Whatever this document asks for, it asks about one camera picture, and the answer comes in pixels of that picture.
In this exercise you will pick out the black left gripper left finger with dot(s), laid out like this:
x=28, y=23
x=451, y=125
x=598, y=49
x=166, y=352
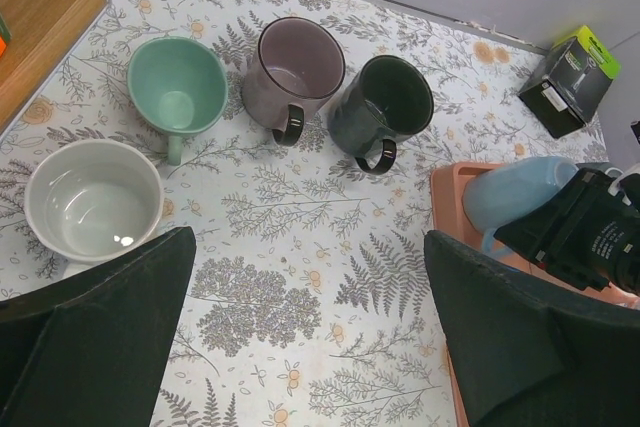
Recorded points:
x=91, y=350

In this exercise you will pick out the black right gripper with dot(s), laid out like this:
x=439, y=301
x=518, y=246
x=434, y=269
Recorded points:
x=587, y=235

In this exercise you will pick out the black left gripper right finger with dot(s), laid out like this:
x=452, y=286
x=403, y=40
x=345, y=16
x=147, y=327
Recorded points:
x=598, y=345

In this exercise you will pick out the blue white gradient mug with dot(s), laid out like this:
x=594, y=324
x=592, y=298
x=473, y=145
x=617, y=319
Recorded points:
x=92, y=201

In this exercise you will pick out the dark grey mug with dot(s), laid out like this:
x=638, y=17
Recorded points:
x=388, y=102

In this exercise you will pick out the green ceramic mug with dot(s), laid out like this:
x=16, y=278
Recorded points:
x=179, y=87

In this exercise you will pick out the purple ceramic mug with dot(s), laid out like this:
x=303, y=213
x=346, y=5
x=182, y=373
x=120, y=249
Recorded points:
x=296, y=68

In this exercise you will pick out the peach pink mug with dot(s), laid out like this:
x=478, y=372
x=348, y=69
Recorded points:
x=624, y=299

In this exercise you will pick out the dark teal mug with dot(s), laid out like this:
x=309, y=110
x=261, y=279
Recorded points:
x=610, y=170

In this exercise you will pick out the light blue mug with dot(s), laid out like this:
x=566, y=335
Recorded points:
x=510, y=192

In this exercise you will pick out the terracotta pink tray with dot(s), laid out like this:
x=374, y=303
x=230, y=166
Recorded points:
x=497, y=338

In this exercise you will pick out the black green product box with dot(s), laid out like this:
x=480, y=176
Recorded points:
x=566, y=88

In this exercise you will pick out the orange sponge box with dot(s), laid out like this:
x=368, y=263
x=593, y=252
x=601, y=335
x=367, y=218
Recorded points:
x=5, y=36

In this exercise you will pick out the white wire wooden shelf rack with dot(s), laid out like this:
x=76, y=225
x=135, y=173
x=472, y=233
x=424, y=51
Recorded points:
x=43, y=32

